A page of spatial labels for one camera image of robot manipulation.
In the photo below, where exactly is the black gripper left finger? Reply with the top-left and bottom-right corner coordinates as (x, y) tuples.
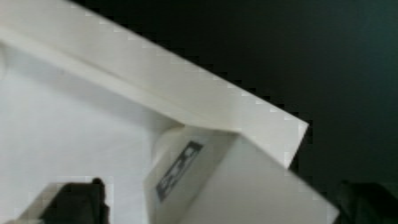
(40, 178), (111, 224)

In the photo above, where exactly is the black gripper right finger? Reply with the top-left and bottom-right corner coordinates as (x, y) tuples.
(334, 181), (398, 224)

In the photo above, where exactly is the white table leg with tag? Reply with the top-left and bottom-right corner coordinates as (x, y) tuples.
(144, 126), (338, 224)

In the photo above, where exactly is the white square tabletop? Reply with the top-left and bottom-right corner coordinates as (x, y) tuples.
(0, 0), (308, 224)

